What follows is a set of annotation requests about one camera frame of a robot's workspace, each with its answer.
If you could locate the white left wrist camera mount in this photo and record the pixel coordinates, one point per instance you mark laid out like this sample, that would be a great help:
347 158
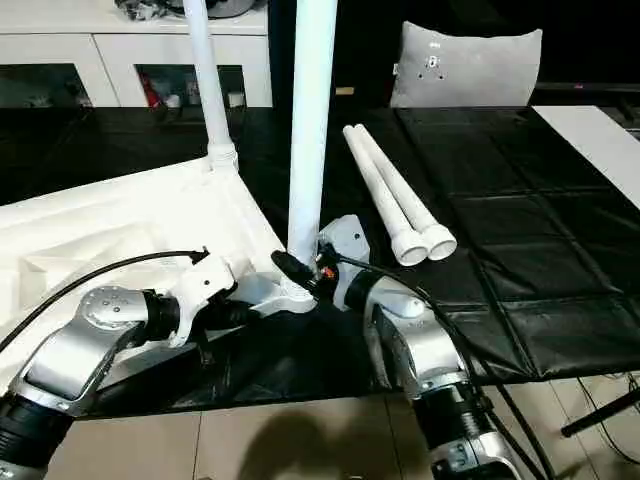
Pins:
200 290

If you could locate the small brown tag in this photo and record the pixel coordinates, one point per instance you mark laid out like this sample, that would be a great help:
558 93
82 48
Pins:
345 91

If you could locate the grey pot on cabinet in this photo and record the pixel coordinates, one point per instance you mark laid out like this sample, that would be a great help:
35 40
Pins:
235 7

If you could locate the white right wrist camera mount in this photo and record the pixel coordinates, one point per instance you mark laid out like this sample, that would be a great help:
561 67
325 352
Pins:
350 240

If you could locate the white plastic table top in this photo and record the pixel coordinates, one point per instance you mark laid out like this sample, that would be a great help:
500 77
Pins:
125 215

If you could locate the white glass-door cabinet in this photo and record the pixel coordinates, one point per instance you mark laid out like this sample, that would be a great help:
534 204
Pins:
75 45

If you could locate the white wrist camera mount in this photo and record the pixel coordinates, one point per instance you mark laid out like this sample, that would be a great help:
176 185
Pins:
200 290
350 240

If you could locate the white plastic table leg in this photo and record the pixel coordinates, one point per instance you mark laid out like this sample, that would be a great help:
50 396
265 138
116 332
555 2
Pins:
385 200
415 200
210 90
312 125

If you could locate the black metal stand leg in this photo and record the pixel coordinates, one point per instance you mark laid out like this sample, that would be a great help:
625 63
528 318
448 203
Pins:
600 412

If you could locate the grey pillow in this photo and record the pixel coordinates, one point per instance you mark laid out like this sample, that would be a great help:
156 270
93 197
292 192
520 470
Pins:
465 65

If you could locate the black table mat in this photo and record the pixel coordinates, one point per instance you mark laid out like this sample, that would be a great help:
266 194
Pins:
525 225

